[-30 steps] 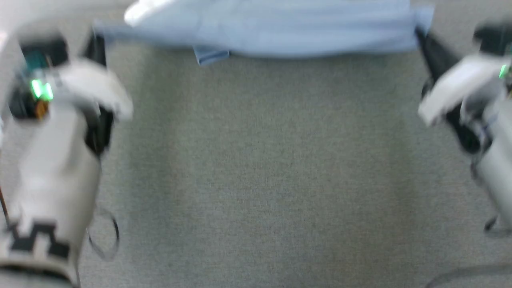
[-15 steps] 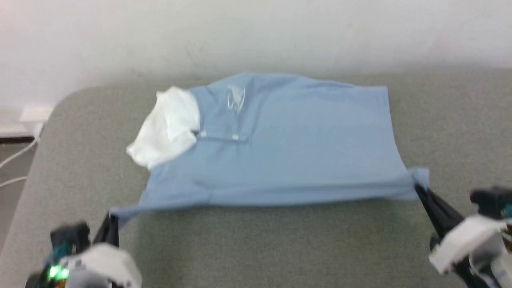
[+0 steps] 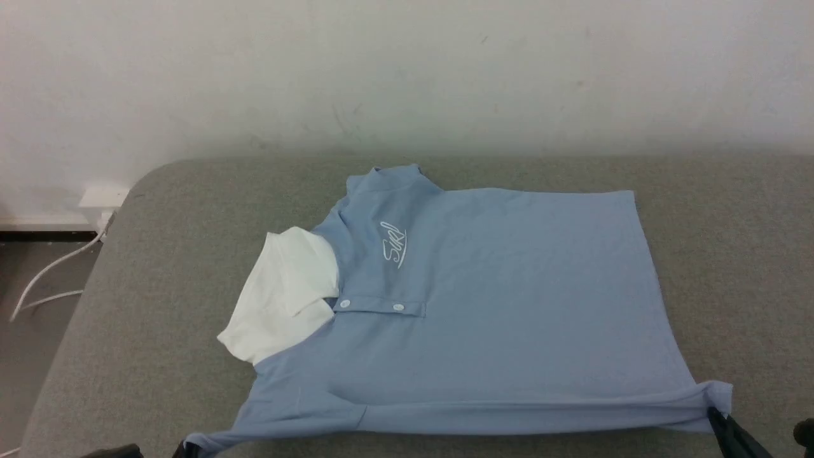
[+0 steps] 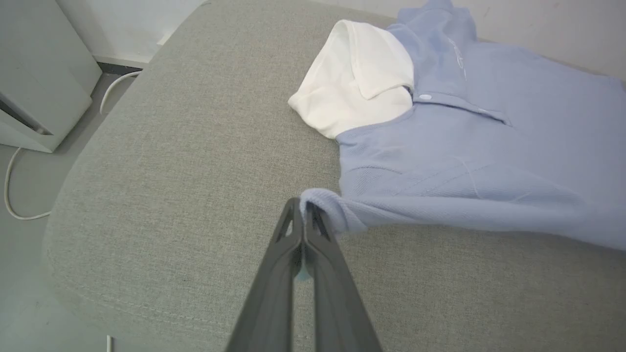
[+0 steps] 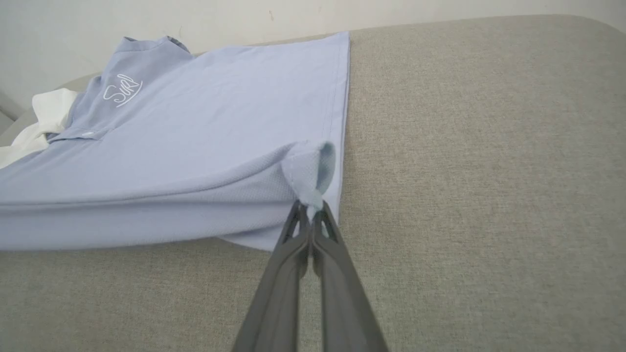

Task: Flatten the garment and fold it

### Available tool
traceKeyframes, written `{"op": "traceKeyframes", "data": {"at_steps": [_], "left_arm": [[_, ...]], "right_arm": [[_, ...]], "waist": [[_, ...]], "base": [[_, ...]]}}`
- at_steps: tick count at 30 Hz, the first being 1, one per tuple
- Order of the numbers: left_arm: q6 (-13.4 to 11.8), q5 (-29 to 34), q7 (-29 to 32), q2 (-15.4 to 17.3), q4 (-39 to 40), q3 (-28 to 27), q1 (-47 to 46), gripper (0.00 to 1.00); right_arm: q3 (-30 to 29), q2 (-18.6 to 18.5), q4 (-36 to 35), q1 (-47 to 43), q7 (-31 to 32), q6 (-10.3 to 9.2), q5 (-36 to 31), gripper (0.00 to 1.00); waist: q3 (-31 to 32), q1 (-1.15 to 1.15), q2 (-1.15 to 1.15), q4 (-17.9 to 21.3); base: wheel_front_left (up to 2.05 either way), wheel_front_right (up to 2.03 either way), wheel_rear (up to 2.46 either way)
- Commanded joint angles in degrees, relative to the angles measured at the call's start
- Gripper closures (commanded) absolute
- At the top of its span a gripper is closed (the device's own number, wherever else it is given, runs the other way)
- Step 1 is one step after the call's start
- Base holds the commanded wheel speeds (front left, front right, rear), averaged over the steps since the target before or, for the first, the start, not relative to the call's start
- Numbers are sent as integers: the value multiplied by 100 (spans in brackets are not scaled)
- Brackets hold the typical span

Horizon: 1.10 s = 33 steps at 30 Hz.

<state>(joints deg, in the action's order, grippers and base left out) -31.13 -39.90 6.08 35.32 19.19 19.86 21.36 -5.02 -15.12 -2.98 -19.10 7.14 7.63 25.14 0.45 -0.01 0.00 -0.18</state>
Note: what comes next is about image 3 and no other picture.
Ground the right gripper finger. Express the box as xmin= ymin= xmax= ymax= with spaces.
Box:
xmin=708 ymin=407 xmax=773 ymax=458

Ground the blue polo shirt white collar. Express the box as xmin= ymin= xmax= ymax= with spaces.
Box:
xmin=184 ymin=163 xmax=733 ymax=454

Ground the black baseboard strip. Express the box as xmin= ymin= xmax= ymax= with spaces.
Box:
xmin=0 ymin=230 xmax=102 ymax=243

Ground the white power cable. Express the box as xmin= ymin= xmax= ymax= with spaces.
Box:
xmin=18 ymin=289 xmax=85 ymax=312
xmin=10 ymin=213 xmax=114 ymax=322

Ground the white wall socket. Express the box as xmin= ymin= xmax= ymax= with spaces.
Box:
xmin=78 ymin=184 xmax=132 ymax=233

